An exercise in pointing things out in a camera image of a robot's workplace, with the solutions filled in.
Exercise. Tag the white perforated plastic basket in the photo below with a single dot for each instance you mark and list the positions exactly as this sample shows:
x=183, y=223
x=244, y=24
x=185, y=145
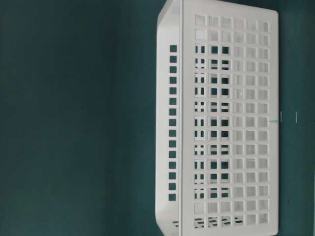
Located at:
x=217, y=154

